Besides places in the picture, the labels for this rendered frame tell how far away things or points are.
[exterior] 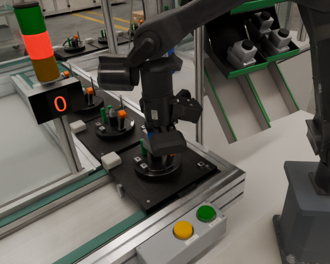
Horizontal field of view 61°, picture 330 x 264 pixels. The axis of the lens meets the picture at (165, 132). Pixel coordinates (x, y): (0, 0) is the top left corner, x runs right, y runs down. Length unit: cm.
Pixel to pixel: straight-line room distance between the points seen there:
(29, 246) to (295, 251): 62
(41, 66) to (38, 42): 5
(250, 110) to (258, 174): 21
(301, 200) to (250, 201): 27
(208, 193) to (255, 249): 17
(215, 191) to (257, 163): 29
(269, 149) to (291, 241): 43
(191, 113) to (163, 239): 28
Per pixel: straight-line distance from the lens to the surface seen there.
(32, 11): 64
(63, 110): 71
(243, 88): 93
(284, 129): 119
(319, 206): 62
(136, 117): 104
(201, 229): 66
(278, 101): 102
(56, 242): 77
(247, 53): 76
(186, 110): 53
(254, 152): 104
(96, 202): 82
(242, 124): 89
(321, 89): 52
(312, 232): 67
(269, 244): 78
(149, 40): 45
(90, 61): 190
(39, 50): 66
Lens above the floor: 149
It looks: 33 degrees down
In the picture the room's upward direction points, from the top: 5 degrees counter-clockwise
